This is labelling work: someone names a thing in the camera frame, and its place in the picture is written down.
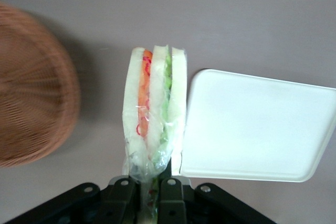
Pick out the plastic triangle sandwich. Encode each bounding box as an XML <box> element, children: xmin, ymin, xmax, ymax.
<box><xmin>121</xmin><ymin>44</ymin><xmax>188</xmax><ymax>224</ymax></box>

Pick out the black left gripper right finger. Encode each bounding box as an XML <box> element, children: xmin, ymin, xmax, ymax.
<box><xmin>158</xmin><ymin>178</ymin><xmax>186</xmax><ymax>224</ymax></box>

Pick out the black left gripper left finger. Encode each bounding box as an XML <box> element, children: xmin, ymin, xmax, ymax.
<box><xmin>101</xmin><ymin>178</ymin><xmax>138</xmax><ymax>224</ymax></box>

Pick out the cream rectangular plastic tray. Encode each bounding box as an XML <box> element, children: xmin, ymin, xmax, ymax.
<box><xmin>180</xmin><ymin>69</ymin><xmax>336</xmax><ymax>183</ymax></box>

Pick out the brown round wicker basket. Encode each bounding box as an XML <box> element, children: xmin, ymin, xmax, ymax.
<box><xmin>0</xmin><ymin>3</ymin><xmax>81</xmax><ymax>167</ymax></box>

